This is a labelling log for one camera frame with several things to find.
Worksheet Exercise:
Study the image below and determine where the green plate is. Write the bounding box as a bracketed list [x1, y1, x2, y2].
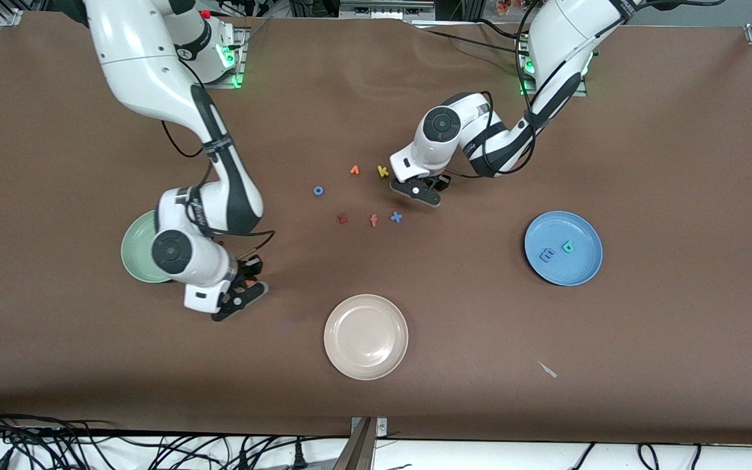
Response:
[121, 210, 174, 284]

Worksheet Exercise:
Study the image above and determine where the brown table cover sheet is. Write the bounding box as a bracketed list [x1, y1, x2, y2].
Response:
[0, 14, 752, 445]

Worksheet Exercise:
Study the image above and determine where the beige plate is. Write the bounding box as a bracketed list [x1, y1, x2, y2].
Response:
[324, 294, 409, 381]

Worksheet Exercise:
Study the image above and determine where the grey metal box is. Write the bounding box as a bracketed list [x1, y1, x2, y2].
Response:
[339, 0, 437, 18]

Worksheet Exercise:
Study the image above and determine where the blue plate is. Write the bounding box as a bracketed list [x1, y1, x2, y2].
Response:
[524, 210, 604, 287]

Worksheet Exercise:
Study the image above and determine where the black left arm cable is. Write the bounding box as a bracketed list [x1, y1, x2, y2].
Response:
[451, 0, 729, 180]

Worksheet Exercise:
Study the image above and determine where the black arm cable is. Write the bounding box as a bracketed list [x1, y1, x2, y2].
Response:
[451, 0, 729, 180]
[159, 65, 277, 259]

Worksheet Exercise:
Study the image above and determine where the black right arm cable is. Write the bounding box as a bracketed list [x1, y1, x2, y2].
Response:
[159, 65, 277, 259]

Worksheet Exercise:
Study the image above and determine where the thin black table cable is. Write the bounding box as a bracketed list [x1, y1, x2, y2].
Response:
[415, 18, 530, 56]

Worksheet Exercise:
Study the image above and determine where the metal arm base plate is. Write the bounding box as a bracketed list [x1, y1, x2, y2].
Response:
[176, 26, 247, 89]
[516, 33, 589, 97]

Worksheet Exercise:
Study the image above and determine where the grey metal bracket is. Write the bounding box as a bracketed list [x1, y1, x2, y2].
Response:
[333, 416, 388, 470]

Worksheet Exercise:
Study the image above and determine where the tangled black cable bundle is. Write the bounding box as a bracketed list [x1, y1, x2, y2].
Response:
[0, 401, 351, 470]

